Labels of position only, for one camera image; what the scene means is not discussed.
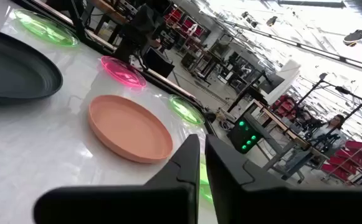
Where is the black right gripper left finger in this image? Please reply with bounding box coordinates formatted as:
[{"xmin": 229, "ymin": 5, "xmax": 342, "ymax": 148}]
[{"xmin": 32, "ymin": 133, "xmax": 201, "ymax": 224}]

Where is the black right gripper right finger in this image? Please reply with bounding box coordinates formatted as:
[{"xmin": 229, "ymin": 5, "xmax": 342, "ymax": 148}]
[{"xmin": 204, "ymin": 133, "xmax": 362, "ymax": 224}]

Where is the clear green plastic plate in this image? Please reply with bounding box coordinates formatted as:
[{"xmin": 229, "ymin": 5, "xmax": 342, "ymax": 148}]
[
  {"xmin": 198, "ymin": 152, "xmax": 215, "ymax": 206},
  {"xmin": 168, "ymin": 94, "xmax": 206, "ymax": 126},
  {"xmin": 13, "ymin": 8, "xmax": 80, "ymax": 48}
]

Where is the orange plastic plate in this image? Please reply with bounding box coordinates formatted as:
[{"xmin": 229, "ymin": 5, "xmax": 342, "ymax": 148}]
[{"xmin": 88, "ymin": 94, "xmax": 174, "ymax": 164}]

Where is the black computer with green lights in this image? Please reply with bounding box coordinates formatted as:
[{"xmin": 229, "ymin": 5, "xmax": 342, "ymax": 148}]
[{"xmin": 227, "ymin": 113, "xmax": 265, "ymax": 155}]

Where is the red storage bin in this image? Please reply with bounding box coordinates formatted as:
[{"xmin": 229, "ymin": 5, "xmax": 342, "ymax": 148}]
[
  {"xmin": 270, "ymin": 95, "xmax": 300, "ymax": 119},
  {"xmin": 164, "ymin": 8, "xmax": 183, "ymax": 23},
  {"xmin": 328, "ymin": 155, "xmax": 359, "ymax": 175},
  {"xmin": 180, "ymin": 19, "xmax": 204, "ymax": 37},
  {"xmin": 320, "ymin": 163, "xmax": 351, "ymax": 182},
  {"xmin": 344, "ymin": 139, "xmax": 362, "ymax": 161}
]

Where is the long wooden workbench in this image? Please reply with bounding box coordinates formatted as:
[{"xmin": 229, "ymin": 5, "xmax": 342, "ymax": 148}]
[{"xmin": 242, "ymin": 99, "xmax": 331, "ymax": 184}]

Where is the person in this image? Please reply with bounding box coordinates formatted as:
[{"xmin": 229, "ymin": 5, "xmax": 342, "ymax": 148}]
[{"xmin": 311, "ymin": 113, "xmax": 348, "ymax": 156}]

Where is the black monitor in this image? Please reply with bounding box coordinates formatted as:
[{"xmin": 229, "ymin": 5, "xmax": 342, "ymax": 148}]
[{"xmin": 258, "ymin": 72, "xmax": 286, "ymax": 96}]

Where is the clear pink plastic plate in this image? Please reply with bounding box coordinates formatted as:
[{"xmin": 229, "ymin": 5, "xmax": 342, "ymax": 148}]
[{"xmin": 100, "ymin": 55, "xmax": 148, "ymax": 89}]

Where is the teal blue plastic plate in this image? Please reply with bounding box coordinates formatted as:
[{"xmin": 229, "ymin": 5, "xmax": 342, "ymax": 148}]
[{"xmin": 0, "ymin": 90, "xmax": 57, "ymax": 106}]

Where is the black ceiling spotlight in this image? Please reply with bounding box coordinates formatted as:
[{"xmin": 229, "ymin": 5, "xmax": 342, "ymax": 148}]
[
  {"xmin": 265, "ymin": 15, "xmax": 279, "ymax": 27},
  {"xmin": 342, "ymin": 29, "xmax": 362, "ymax": 47}
]

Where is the teal green plastic plate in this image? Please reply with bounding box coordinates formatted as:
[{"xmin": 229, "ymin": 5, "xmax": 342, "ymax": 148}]
[{"xmin": 0, "ymin": 25, "xmax": 64, "ymax": 101}]

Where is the black loop on frame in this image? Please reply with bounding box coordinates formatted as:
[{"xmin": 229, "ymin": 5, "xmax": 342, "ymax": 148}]
[{"xmin": 204, "ymin": 111, "xmax": 217, "ymax": 124}]

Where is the black camera stand frame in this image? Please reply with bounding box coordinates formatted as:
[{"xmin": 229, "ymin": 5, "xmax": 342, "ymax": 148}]
[{"xmin": 295, "ymin": 73, "xmax": 362, "ymax": 150}]

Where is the black aluminium table frame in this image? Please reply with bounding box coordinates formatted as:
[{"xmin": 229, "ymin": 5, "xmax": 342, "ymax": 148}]
[{"xmin": 11, "ymin": 0, "xmax": 219, "ymax": 138}]

